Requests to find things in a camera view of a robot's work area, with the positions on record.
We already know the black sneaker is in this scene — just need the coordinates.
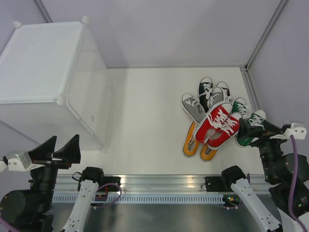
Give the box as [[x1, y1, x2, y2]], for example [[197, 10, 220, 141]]
[[217, 81, 231, 101], [198, 77, 213, 111]]

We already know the transparent cabinet door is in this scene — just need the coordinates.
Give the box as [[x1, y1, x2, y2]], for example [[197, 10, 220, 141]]
[[68, 51, 114, 153]]

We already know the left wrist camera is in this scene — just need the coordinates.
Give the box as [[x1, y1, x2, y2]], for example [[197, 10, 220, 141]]
[[0, 151, 32, 172]]

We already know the aluminium corner frame right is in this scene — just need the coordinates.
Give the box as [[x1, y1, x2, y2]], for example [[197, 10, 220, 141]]
[[240, 0, 290, 125]]

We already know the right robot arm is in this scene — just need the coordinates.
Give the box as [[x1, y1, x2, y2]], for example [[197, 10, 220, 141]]
[[220, 119, 309, 232]]

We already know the orange sneaker right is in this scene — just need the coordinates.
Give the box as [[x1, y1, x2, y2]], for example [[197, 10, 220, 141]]
[[200, 144, 218, 162]]

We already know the green sneaker right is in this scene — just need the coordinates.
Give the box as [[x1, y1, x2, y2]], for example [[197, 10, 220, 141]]
[[236, 109, 267, 147]]

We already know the aluminium corner frame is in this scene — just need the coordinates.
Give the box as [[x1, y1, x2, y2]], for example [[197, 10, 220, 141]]
[[32, 0, 53, 23], [240, 0, 290, 125]]

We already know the aluminium corner frame left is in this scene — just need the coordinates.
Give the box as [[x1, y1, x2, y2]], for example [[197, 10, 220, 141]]
[[32, 0, 53, 23]]

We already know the white plastic shoe cabinet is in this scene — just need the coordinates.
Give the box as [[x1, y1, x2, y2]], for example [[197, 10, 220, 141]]
[[0, 16, 102, 148]]

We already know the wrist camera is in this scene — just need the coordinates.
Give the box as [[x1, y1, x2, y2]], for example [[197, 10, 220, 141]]
[[282, 122, 307, 140], [0, 151, 32, 172]]

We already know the red sneaker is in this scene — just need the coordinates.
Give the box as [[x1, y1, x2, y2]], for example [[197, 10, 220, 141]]
[[207, 112, 243, 150], [193, 101, 232, 144]]

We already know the orange sneaker left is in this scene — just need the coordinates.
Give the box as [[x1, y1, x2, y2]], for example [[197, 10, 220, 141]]
[[183, 121, 199, 157]]

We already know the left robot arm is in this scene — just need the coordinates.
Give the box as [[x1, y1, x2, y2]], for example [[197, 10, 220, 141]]
[[0, 134, 105, 232]]

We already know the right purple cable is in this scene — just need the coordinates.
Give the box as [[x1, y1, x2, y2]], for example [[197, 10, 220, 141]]
[[288, 134, 309, 232]]

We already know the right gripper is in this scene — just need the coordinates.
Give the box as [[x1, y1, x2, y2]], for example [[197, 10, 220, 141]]
[[237, 116, 289, 180]]

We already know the grey sneaker right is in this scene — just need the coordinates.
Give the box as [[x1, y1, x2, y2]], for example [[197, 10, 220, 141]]
[[207, 87, 225, 109]]

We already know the green sneaker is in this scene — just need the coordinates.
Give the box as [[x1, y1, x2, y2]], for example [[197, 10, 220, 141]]
[[232, 97, 249, 118], [236, 109, 267, 147]]

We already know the white slotted cable duct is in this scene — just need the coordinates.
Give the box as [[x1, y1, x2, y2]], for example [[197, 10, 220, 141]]
[[52, 194, 224, 204]]

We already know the grey sneaker left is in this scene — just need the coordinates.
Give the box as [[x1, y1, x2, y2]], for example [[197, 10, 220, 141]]
[[181, 93, 206, 124]]

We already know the grey sneaker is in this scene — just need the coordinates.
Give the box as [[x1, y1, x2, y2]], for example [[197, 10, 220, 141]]
[[207, 87, 225, 109], [181, 93, 206, 124]]

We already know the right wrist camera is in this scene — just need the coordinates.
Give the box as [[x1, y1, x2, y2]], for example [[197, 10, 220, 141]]
[[282, 122, 307, 140]]

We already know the green sneaker left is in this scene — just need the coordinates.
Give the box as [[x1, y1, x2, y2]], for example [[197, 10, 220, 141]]
[[232, 97, 249, 118]]

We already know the black sneaker front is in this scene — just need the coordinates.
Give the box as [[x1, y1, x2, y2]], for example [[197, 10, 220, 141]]
[[198, 77, 213, 111]]

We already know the black sneaker back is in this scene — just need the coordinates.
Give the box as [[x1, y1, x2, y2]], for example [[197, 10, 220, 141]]
[[217, 81, 231, 101]]

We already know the aluminium mounting rail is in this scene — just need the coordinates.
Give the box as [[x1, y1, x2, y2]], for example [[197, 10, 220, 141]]
[[55, 174, 271, 194]]

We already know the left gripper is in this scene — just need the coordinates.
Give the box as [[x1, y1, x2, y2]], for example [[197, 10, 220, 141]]
[[28, 132, 81, 210]]

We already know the orange sneaker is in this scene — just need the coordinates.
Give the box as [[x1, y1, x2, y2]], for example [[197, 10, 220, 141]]
[[183, 121, 199, 157], [200, 144, 218, 162]]

